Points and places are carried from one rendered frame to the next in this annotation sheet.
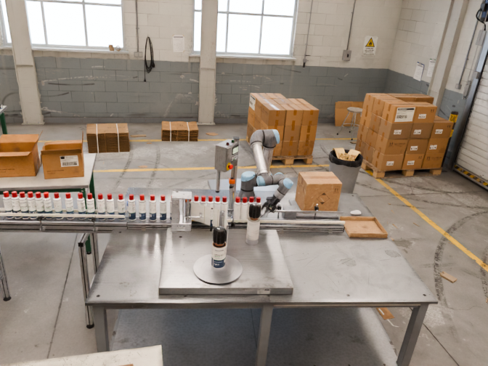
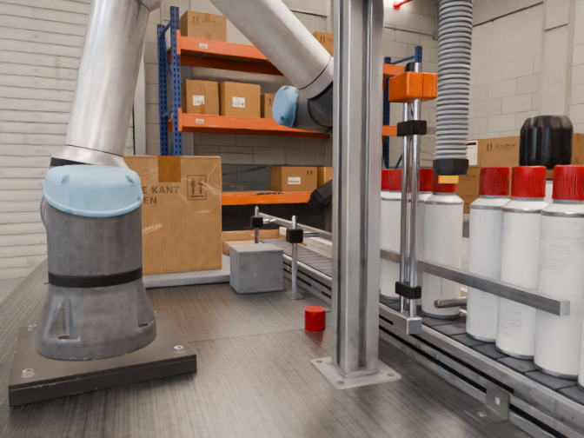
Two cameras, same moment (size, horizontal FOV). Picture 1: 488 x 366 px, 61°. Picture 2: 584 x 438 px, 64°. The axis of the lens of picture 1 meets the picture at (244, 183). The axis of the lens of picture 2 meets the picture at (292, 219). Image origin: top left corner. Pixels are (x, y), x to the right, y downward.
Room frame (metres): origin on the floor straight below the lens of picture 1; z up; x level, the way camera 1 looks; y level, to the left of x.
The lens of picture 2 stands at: (3.09, 0.63, 1.08)
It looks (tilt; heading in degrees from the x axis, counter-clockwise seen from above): 5 degrees down; 258
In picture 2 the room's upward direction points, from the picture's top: straight up
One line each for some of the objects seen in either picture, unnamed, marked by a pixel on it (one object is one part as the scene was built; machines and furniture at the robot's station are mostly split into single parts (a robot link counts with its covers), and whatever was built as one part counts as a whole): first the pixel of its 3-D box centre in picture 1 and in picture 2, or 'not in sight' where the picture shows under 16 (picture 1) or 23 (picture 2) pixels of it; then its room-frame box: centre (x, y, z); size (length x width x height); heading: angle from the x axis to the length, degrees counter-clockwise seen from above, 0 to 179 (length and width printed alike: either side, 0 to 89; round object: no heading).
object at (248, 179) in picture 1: (248, 180); (95, 215); (3.21, -0.04, 1.02); 0.13 x 0.12 x 0.14; 108
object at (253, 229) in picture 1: (253, 223); (542, 201); (2.48, -0.09, 1.03); 0.09 x 0.09 x 0.30
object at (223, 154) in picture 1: (226, 155); not in sight; (2.82, 0.14, 1.38); 0.17 x 0.10 x 0.19; 152
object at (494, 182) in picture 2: (224, 209); (491, 253); (2.74, 0.13, 0.98); 0.05 x 0.05 x 0.20
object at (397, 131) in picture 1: (401, 134); not in sight; (6.46, -2.47, 0.57); 1.20 x 0.85 x 1.14; 107
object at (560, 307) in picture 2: (275, 210); (328, 236); (2.82, -0.26, 0.96); 1.07 x 0.01 x 0.01; 97
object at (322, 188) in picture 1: (317, 192); (161, 210); (3.16, -0.63, 0.99); 0.30 x 0.24 x 0.27; 101
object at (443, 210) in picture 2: (237, 209); (442, 242); (2.74, 0.04, 0.98); 0.05 x 0.05 x 0.20
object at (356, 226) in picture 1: (362, 226); (255, 241); (2.87, -0.97, 0.85); 0.30 x 0.26 x 0.04; 97
